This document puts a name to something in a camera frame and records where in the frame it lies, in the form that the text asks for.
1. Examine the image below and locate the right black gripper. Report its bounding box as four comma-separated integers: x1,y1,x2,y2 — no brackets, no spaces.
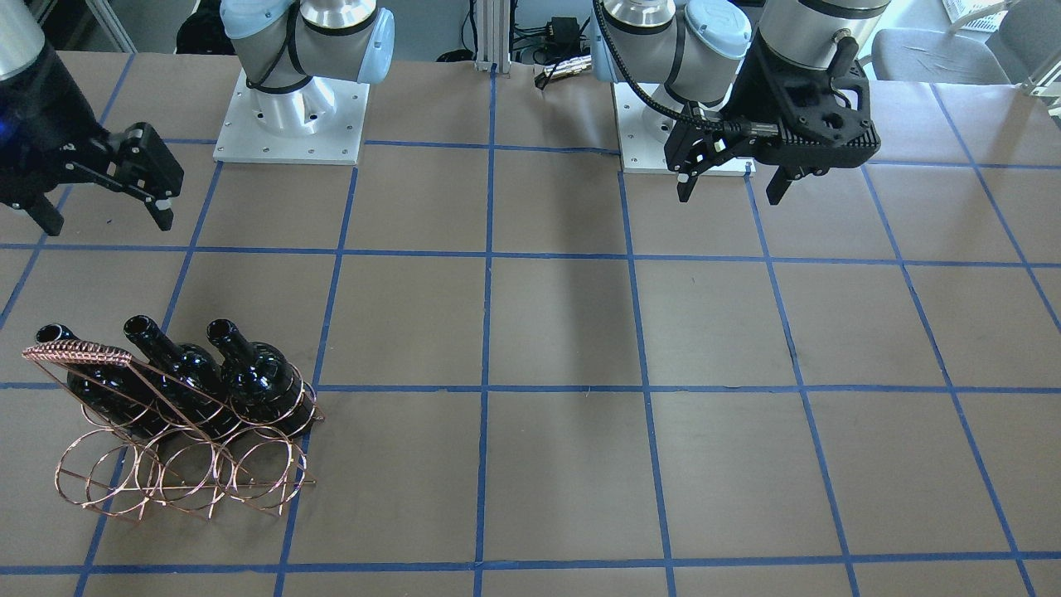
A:
2,42,185,235

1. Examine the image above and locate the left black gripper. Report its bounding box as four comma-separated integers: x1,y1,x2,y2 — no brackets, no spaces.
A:
664,37,880,206

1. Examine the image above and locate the dark wine bottle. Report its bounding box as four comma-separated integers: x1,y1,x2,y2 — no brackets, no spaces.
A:
123,316,243,442

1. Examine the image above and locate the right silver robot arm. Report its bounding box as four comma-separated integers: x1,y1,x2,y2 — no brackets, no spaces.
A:
2,1,395,235

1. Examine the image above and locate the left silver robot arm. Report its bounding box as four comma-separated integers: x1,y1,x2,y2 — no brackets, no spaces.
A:
591,1,888,205

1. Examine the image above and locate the dark bottle in basket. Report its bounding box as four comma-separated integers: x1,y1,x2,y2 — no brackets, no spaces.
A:
65,362,177,442
207,318,313,438

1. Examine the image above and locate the black power adapter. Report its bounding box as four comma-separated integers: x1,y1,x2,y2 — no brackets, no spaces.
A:
545,16,582,46

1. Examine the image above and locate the grey office chair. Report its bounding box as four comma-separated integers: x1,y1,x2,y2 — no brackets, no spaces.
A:
860,1,1059,95

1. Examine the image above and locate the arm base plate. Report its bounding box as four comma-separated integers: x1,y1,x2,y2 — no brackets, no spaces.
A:
612,80,756,177
213,72,371,166

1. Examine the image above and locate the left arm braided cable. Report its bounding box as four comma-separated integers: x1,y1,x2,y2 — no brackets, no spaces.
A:
590,0,780,138

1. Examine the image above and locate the copper wire wine basket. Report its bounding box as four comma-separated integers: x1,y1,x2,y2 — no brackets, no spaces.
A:
21,336,326,523

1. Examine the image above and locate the aluminium frame post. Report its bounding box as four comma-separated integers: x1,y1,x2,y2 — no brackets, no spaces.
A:
472,0,514,78

